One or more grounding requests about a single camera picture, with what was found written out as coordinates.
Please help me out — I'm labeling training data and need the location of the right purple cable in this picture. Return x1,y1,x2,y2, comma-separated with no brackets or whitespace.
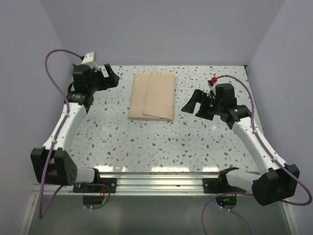
201,74,312,235

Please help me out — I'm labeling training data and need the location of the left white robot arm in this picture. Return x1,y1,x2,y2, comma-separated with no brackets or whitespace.
30,64,119,192

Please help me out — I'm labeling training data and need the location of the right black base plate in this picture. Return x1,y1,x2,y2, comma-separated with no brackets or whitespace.
202,178,246,193

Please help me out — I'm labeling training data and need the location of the beige surgical drape cloth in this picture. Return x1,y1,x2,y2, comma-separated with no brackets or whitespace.
129,73,176,120

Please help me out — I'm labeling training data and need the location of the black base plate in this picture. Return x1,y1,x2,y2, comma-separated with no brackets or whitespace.
73,178,117,193
202,178,246,193

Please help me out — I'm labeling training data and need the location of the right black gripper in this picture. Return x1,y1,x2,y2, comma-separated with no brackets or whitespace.
181,89,223,121

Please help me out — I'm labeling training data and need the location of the aluminium mounting rail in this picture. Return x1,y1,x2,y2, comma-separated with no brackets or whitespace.
31,171,245,194

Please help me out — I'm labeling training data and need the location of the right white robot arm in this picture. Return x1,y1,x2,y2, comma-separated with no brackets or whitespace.
182,83,300,206

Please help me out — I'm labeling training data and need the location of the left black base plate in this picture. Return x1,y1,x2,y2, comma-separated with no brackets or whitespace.
73,178,117,193

